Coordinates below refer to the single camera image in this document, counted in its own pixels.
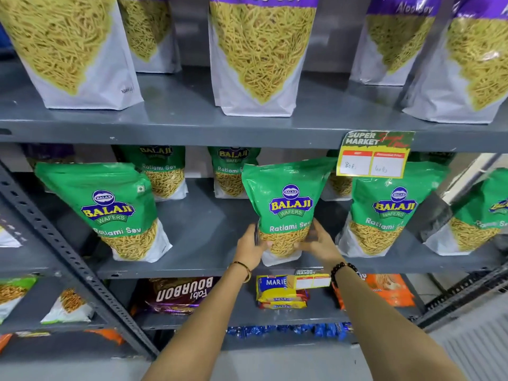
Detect person's right hand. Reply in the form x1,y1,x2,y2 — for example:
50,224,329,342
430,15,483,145
294,218,346,270

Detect person's left hand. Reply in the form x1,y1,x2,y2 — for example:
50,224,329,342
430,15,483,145
232,223,274,271

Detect person's left forearm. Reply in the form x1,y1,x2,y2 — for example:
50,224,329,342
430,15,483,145
141,265,255,381

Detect person's right forearm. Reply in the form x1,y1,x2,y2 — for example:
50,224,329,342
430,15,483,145
334,266,468,381

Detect gold bangle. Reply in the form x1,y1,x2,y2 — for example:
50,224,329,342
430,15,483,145
228,260,252,284

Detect small yellow price tag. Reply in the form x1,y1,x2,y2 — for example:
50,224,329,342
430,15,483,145
294,268,332,290

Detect yellow biscuit packet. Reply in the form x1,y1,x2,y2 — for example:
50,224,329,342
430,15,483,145
256,275,310,311

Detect row of blue packets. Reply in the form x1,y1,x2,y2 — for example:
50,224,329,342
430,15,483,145
225,322,355,342

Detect orange snack packet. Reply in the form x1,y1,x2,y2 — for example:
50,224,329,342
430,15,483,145
331,273,416,311

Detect brown biscuit packet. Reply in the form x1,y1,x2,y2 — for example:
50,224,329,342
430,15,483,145
143,276,217,316

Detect large yellow price tag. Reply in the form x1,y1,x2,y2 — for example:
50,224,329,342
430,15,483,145
336,130,416,179

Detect grey metal shelf rack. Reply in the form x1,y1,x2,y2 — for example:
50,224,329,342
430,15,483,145
0,0,508,359

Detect row of green pouches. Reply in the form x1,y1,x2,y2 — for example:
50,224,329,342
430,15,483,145
34,145,508,263

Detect dark metal rack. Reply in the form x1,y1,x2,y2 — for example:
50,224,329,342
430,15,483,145
414,262,508,330

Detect purple white snack pouch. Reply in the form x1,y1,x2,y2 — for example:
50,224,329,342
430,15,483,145
0,0,144,111
349,0,444,87
208,0,320,118
402,0,508,125
117,0,182,74

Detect white ribbed panel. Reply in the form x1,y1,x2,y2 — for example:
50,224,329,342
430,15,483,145
429,289,508,381

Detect green white snack pouch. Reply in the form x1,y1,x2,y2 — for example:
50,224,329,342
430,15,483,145
0,276,39,325
40,288,95,325

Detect grey slotted side rack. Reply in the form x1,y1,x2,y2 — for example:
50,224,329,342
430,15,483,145
0,194,133,355

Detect black bead bracelet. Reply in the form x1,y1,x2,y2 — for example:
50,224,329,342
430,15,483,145
330,262,360,289

